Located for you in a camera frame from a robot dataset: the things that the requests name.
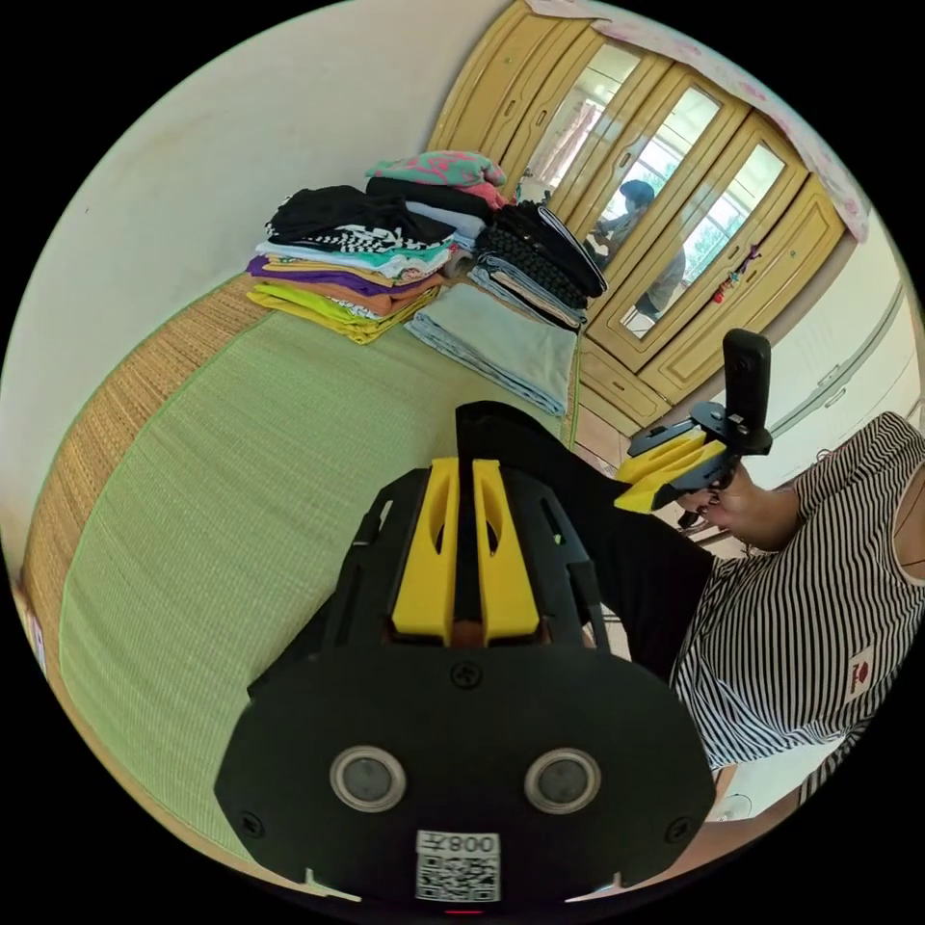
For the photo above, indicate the person's body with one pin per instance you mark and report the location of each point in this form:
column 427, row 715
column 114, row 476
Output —
column 795, row 621

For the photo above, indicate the person's right forearm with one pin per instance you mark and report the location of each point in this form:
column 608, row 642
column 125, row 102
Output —
column 777, row 517

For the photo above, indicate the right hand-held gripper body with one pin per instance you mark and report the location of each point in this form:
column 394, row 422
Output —
column 744, row 437

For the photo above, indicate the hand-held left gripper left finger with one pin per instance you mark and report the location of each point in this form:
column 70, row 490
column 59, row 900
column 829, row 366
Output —
column 426, row 571

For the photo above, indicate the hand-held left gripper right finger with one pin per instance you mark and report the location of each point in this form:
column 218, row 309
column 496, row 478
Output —
column 506, row 585

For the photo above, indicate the black pants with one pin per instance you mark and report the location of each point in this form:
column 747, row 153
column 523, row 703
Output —
column 650, row 571

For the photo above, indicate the pile of clothes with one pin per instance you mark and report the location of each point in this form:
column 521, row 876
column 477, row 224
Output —
column 433, row 260

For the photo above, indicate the white cupboard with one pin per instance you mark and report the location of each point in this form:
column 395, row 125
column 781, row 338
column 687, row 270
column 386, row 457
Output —
column 853, row 361

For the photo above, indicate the yellow wooden mirrored cupboard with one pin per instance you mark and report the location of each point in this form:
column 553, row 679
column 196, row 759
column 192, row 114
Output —
column 802, row 238

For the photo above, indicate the person's right hand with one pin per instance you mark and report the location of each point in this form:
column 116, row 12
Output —
column 726, row 509

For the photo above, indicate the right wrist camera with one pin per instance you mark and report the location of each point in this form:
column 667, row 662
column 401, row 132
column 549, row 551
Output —
column 748, row 383

